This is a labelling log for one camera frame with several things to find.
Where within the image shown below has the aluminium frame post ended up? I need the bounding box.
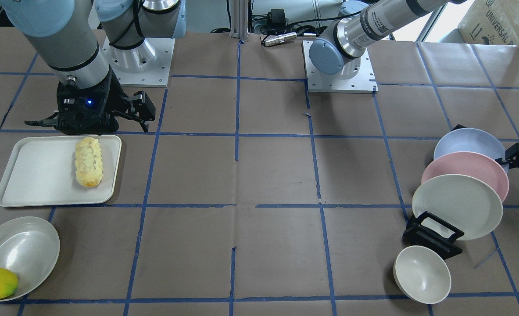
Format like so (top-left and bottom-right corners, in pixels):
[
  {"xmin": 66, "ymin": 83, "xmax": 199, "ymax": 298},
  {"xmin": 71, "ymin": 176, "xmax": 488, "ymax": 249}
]
[{"xmin": 229, "ymin": 0, "xmax": 251, "ymax": 42}]

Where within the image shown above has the pink plate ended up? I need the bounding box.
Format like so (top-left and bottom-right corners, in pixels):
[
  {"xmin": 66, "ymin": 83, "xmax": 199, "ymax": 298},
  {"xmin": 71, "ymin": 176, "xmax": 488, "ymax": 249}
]
[{"xmin": 420, "ymin": 151, "xmax": 509, "ymax": 202}]

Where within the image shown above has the cardboard box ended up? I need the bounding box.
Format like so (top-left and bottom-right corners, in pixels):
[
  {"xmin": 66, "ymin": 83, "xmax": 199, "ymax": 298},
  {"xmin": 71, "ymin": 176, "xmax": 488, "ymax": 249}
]
[{"xmin": 458, "ymin": 0, "xmax": 519, "ymax": 45}]

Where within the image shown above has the black power adapter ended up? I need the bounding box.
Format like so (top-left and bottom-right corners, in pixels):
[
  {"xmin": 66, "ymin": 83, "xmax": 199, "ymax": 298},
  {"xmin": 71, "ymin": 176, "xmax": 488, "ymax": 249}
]
[{"xmin": 267, "ymin": 9, "xmax": 286, "ymax": 28}]

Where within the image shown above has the silver metal cylinder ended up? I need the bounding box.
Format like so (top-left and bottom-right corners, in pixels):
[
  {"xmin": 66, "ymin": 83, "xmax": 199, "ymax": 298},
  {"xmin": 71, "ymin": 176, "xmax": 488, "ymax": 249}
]
[{"xmin": 261, "ymin": 32, "xmax": 297, "ymax": 47}]

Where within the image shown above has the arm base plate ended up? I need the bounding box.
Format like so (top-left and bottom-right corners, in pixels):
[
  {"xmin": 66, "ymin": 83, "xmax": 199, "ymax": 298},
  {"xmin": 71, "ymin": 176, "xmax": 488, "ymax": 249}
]
[
  {"xmin": 303, "ymin": 40, "xmax": 379, "ymax": 93},
  {"xmin": 102, "ymin": 38, "xmax": 175, "ymax": 88}
]

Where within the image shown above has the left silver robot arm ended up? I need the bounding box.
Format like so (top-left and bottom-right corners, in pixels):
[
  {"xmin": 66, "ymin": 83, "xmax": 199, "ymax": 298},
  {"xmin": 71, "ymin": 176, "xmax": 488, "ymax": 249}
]
[{"xmin": 303, "ymin": 0, "xmax": 519, "ymax": 172}]

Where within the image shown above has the cream white plate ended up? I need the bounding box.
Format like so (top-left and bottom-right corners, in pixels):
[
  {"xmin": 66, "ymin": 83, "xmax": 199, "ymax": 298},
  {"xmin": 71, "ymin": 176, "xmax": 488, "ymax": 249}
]
[{"xmin": 412, "ymin": 174, "xmax": 503, "ymax": 241}]

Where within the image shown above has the white tray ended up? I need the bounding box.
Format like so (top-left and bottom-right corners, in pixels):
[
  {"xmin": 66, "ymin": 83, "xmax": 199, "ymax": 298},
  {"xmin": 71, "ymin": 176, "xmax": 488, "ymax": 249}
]
[{"xmin": 0, "ymin": 135, "xmax": 122, "ymax": 207}]

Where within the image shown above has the blue plate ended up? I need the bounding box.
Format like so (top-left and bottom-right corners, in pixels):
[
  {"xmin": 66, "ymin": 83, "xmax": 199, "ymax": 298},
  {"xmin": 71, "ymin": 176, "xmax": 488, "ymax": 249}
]
[{"xmin": 433, "ymin": 128, "xmax": 505, "ymax": 160}]

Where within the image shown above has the cream bowl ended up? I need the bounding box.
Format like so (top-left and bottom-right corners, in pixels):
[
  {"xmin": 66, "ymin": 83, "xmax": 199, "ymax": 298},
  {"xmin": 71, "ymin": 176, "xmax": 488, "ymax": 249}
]
[{"xmin": 392, "ymin": 245, "xmax": 451, "ymax": 304}]

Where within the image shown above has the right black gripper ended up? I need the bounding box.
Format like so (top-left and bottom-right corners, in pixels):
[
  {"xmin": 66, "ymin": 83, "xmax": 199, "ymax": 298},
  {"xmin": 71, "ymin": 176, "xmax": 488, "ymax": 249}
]
[{"xmin": 24, "ymin": 69, "xmax": 156, "ymax": 135}]

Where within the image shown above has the grey shallow bowl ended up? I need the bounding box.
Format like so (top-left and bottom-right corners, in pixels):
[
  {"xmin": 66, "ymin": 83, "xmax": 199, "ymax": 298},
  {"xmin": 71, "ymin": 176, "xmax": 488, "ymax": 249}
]
[{"xmin": 0, "ymin": 216, "xmax": 60, "ymax": 302}]

